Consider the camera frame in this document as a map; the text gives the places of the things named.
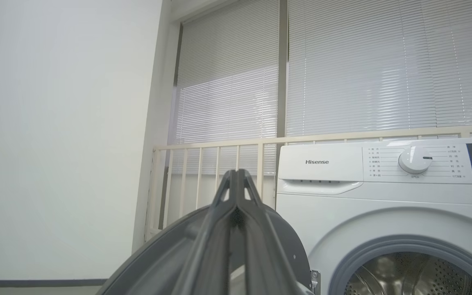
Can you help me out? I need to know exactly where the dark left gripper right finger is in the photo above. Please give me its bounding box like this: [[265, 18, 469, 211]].
[[236, 169, 304, 295]]

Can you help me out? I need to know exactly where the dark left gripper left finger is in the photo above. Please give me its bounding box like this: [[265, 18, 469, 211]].
[[172, 169, 238, 295]]

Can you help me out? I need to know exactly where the black round washer door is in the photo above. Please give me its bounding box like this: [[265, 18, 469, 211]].
[[96, 203, 315, 295]]

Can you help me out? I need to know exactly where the white front-load washing machine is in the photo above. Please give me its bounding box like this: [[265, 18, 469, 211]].
[[275, 136, 472, 295]]

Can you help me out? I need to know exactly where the grey rubber door gasket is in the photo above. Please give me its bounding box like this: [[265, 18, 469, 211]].
[[328, 234, 472, 295]]

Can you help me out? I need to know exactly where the stainless steel washing machine drum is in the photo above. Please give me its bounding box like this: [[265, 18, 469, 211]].
[[345, 252, 472, 295]]

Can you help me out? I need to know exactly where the white washing machine dial knob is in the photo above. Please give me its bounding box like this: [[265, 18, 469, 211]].
[[398, 146, 433, 175]]

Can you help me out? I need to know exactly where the white detergent drawer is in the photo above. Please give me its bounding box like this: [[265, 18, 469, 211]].
[[277, 143, 365, 195]]

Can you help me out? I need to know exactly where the cream metal railing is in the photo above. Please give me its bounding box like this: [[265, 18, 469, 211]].
[[144, 124, 472, 242]]

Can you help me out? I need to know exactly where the white window blind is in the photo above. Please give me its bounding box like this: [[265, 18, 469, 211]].
[[173, 0, 280, 177], [286, 0, 472, 138]]

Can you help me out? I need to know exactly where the grey window frame post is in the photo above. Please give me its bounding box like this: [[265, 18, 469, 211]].
[[276, 0, 289, 145]]

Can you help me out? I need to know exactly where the grey wall baseboard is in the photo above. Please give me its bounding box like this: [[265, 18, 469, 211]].
[[0, 279, 108, 288]]

